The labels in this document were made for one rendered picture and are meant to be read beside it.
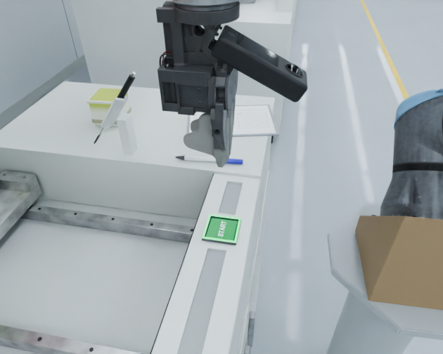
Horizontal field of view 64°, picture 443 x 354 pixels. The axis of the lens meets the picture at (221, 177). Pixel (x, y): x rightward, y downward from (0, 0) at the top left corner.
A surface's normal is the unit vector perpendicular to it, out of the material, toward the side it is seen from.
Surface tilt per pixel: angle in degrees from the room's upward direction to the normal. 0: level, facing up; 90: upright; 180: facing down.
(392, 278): 90
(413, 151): 61
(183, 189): 90
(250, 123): 0
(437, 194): 30
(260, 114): 0
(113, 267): 0
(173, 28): 90
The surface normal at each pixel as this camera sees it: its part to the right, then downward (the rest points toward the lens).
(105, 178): -0.19, 0.61
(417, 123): -0.87, -0.17
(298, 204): -0.01, -0.78
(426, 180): -0.43, -0.42
